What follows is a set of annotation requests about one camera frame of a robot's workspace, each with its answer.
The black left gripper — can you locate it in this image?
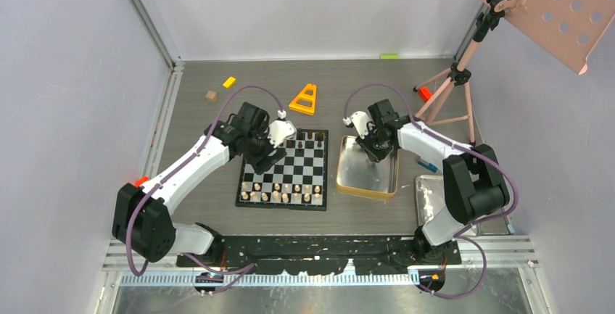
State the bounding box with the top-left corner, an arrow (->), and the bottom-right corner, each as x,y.
244,121 -> 286,174

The black white chess board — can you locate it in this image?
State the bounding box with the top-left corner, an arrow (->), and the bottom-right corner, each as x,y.
235,129 -> 330,211

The gold tin box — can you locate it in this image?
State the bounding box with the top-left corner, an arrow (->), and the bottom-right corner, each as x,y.
336,136 -> 399,201

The orange triangular plastic frame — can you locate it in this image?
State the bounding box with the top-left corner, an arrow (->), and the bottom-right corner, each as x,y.
289,83 -> 318,116

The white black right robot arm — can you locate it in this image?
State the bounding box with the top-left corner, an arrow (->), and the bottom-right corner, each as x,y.
345,99 -> 510,264

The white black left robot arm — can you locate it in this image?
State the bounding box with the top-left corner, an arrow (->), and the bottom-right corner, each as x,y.
112,102 -> 297,266

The blue box of bits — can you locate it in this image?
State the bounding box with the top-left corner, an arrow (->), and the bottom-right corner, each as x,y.
417,157 -> 438,173

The red block near stand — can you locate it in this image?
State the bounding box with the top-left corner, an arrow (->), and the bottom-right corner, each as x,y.
418,87 -> 432,103

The silver tin lid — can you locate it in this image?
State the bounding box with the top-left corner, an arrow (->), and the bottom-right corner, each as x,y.
415,175 -> 445,226

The small wooden cube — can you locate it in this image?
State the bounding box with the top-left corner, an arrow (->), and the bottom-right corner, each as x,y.
205,91 -> 218,103

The yellow rectangular block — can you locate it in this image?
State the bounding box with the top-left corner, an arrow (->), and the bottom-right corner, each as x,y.
223,76 -> 236,89

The orange red block left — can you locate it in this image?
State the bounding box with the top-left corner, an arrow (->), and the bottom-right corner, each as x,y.
133,176 -> 149,187

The pink music stand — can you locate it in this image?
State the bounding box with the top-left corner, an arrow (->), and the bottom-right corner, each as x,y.
413,0 -> 614,142

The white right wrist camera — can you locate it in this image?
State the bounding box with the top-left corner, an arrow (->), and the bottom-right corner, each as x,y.
342,111 -> 372,139

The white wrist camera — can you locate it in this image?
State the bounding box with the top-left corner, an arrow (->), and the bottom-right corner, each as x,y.
267,110 -> 297,149
342,111 -> 372,139

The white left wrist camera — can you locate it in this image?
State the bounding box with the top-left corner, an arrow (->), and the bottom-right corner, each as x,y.
267,110 -> 297,149

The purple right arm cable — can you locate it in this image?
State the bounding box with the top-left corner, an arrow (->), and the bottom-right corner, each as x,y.
342,83 -> 521,299

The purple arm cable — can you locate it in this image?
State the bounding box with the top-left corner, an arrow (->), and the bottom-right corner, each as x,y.
342,83 -> 521,299
125,85 -> 288,296

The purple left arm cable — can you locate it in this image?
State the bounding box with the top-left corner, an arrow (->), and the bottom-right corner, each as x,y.
125,85 -> 288,296

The green block at wall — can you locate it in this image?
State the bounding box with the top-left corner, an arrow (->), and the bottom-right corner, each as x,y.
379,54 -> 400,59

